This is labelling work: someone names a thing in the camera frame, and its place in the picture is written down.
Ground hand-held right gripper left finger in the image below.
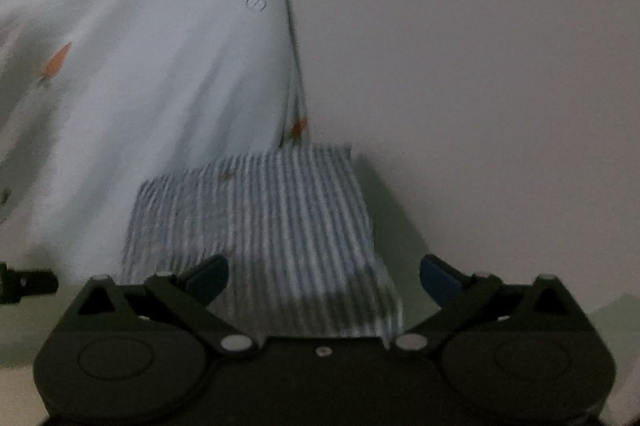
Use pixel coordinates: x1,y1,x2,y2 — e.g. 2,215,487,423
76,255,261,359

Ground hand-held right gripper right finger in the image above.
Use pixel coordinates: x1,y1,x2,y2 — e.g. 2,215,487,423
390,255,583,359

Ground blue checked shirt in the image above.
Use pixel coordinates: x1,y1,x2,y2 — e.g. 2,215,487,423
119,143,405,349

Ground carrot print quilt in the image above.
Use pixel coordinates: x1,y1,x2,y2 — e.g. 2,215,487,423
0,0,311,287

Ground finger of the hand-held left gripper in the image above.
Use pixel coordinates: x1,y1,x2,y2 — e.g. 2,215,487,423
0,262,59,305

